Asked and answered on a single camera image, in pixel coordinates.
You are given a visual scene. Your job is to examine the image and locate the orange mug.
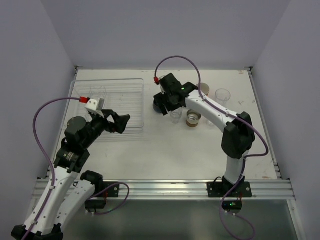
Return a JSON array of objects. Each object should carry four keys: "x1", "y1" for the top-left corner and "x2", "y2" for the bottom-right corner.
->
[{"x1": 197, "y1": 83, "x2": 210, "y2": 96}]

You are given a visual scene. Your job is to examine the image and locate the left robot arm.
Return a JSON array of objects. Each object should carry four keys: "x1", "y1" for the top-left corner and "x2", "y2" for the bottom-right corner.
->
[{"x1": 11, "y1": 109, "x2": 131, "y2": 240}]

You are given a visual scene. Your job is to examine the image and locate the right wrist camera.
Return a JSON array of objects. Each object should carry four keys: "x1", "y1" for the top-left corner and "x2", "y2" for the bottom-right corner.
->
[{"x1": 160, "y1": 85, "x2": 166, "y2": 95}]

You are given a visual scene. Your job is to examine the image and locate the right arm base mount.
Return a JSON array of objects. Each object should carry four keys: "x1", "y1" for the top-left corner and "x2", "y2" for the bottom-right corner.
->
[{"x1": 206, "y1": 176, "x2": 251, "y2": 214}]

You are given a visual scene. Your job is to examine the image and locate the clear glass with sticker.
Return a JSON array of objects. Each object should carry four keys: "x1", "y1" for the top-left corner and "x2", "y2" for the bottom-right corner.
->
[{"x1": 215, "y1": 88, "x2": 231, "y2": 106}]

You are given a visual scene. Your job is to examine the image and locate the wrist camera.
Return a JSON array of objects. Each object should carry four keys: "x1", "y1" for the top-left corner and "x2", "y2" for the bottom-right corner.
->
[
  {"x1": 160, "y1": 85, "x2": 166, "y2": 95},
  {"x1": 85, "y1": 97, "x2": 105, "y2": 117}
]

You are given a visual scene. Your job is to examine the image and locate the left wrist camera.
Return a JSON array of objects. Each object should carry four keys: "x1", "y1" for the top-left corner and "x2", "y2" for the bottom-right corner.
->
[{"x1": 85, "y1": 97, "x2": 105, "y2": 117}]

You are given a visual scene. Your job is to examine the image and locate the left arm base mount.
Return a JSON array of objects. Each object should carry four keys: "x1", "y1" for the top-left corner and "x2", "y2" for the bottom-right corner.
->
[{"x1": 84, "y1": 181, "x2": 120, "y2": 213}]

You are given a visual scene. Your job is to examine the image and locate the beige bottomed cup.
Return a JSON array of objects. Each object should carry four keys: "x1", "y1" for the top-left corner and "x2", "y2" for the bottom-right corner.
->
[{"x1": 185, "y1": 109, "x2": 202, "y2": 128}]

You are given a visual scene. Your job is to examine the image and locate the white wire dish rack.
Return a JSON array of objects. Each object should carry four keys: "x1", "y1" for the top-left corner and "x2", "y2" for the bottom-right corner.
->
[{"x1": 70, "y1": 78, "x2": 144, "y2": 137}]

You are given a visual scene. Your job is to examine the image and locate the aluminium mounting rail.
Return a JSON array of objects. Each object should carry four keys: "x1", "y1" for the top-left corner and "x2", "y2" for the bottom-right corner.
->
[{"x1": 32, "y1": 178, "x2": 296, "y2": 201}]

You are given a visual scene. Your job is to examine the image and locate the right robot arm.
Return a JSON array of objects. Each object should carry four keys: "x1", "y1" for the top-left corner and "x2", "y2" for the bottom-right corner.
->
[{"x1": 153, "y1": 73, "x2": 256, "y2": 185}]

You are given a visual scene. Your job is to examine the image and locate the dark blue squat mug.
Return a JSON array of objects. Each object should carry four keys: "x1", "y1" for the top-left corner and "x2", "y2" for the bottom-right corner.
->
[{"x1": 152, "y1": 100, "x2": 162, "y2": 114}]

